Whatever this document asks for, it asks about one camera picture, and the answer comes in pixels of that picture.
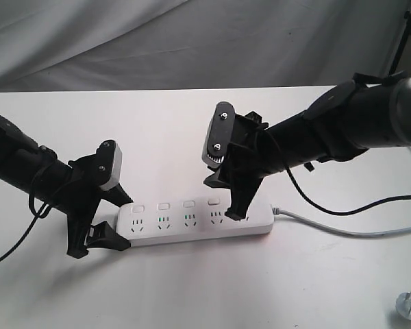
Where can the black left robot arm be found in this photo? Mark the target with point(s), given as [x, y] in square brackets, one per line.
[35, 170]

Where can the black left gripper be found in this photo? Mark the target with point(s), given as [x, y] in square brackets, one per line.
[85, 195]

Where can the white five-socket power strip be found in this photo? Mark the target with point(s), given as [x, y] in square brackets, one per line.
[151, 222]

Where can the grey backdrop cloth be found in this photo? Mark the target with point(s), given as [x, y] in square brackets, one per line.
[150, 45]

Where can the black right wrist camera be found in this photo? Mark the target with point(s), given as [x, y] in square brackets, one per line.
[218, 135]

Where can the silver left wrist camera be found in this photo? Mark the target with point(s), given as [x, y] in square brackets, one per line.
[108, 161]

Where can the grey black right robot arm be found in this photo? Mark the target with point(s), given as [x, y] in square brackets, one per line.
[364, 113]

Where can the black stand pole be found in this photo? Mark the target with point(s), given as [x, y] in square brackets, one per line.
[402, 42]

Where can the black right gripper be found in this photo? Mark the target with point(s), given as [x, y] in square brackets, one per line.
[239, 157]

